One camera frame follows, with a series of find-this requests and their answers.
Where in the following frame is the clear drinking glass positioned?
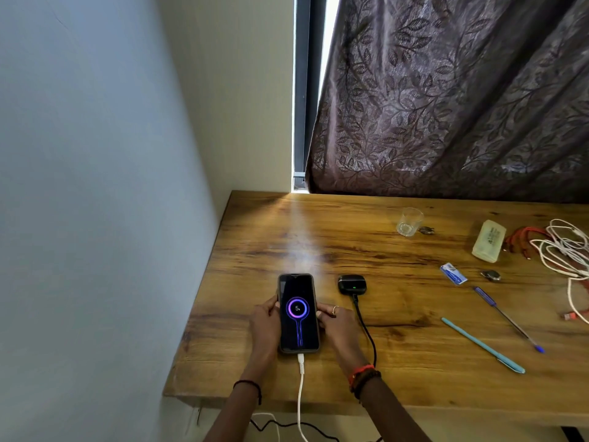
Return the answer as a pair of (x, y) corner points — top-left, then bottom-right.
(396, 207), (425, 238)

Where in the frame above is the blue capped clear pen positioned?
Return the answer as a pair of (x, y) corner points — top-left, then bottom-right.
(473, 285), (545, 354)

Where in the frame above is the thin white cable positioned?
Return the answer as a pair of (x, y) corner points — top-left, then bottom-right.
(529, 219), (589, 279)

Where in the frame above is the white and blue eraser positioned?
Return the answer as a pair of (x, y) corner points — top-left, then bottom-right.
(439, 262), (469, 286)

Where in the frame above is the black earbuds case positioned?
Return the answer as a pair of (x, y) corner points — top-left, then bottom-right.
(337, 274), (368, 297)

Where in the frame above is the red multi-head cable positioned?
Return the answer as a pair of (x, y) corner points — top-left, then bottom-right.
(502, 226), (589, 318)

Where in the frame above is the light blue pen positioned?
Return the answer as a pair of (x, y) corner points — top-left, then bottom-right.
(441, 317), (526, 375)

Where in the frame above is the black smartphone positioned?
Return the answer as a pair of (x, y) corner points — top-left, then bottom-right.
(277, 273), (321, 355)

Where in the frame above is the black charging cable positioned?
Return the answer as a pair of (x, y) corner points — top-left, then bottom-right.
(248, 293), (383, 442)

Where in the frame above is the black beaded bracelet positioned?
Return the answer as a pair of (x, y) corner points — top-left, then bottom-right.
(352, 369), (383, 401)

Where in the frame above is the black thread wristband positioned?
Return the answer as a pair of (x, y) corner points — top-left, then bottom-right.
(233, 379), (263, 406)

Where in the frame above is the white charging cable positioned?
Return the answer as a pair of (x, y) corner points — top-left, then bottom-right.
(250, 353), (310, 442)

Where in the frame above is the red wristband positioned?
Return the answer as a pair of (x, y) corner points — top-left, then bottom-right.
(347, 364), (376, 387)

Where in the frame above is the person's left hand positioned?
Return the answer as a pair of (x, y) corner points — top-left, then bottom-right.
(249, 295), (282, 369)

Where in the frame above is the person's right hand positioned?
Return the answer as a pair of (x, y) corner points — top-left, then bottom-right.
(316, 303), (369, 374)

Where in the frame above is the brown leaf-patterned curtain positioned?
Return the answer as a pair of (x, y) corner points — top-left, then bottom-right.
(306, 0), (589, 203)

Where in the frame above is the person's right forearm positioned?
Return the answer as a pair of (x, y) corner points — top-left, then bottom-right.
(354, 372), (433, 442)

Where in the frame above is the pale green plastic case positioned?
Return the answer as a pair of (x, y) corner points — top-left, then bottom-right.
(471, 219), (507, 264)

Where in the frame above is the person's left forearm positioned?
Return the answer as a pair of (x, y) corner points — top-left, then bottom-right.
(202, 363), (277, 442)

